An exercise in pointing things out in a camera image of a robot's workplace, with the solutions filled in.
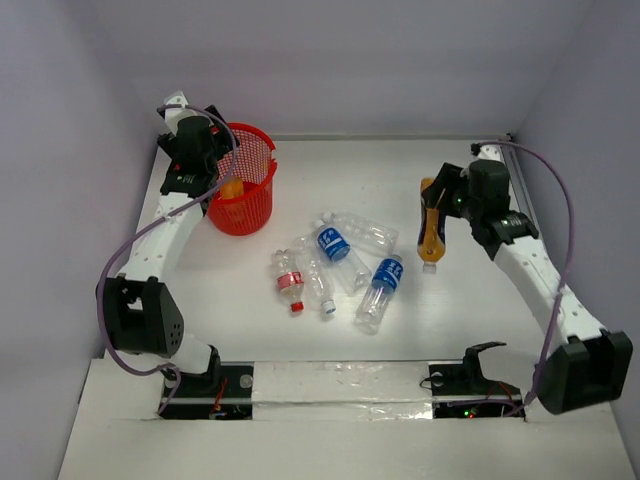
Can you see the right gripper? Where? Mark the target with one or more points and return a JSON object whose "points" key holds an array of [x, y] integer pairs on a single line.
{"points": [[449, 177]]}

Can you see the small orange juice bottle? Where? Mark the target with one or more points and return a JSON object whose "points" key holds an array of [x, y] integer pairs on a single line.
{"points": [[232, 189]]}

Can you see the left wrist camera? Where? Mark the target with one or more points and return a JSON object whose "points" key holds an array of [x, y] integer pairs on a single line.
{"points": [[174, 109]]}

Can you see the aluminium rail right edge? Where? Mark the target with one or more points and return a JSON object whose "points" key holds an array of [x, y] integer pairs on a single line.
{"points": [[511, 158]]}

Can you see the red label clear bottle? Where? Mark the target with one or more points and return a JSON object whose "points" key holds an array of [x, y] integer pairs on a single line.
{"points": [[289, 281]]}

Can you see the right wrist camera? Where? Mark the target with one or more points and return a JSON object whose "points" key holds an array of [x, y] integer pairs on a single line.
{"points": [[486, 152]]}

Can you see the blue label bottle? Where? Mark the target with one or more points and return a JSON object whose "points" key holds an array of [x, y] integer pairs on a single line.
{"points": [[379, 293], [350, 270]]}

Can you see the blue label bottle middle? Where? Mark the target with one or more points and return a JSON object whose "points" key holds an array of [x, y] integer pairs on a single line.
{"points": [[350, 270]]}

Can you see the red plastic mesh basket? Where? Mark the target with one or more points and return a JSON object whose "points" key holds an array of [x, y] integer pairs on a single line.
{"points": [[255, 167]]}

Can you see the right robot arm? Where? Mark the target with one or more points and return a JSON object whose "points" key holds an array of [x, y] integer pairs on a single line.
{"points": [[581, 363]]}

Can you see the clear unlabelled bottle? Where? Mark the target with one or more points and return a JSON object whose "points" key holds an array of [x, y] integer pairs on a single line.
{"points": [[363, 233]]}

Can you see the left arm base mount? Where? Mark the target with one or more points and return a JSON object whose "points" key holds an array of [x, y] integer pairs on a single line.
{"points": [[230, 399]]}

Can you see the tall orange drink bottle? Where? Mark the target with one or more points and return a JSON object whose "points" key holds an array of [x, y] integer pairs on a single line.
{"points": [[431, 246]]}

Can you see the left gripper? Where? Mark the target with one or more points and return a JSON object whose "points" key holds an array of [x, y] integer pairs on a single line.
{"points": [[215, 125]]}

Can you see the clear bottle white cap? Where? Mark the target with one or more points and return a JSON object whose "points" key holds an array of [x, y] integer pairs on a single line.
{"points": [[315, 275]]}

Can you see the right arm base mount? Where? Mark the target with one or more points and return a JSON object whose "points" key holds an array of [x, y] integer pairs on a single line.
{"points": [[460, 390]]}

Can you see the blue label bottle right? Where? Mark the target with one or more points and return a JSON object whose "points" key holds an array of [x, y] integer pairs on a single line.
{"points": [[379, 293]]}

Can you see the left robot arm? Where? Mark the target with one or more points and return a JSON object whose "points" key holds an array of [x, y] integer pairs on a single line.
{"points": [[136, 312]]}

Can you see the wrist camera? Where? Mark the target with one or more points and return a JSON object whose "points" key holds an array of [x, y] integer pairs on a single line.
{"points": [[486, 152], [174, 109]]}

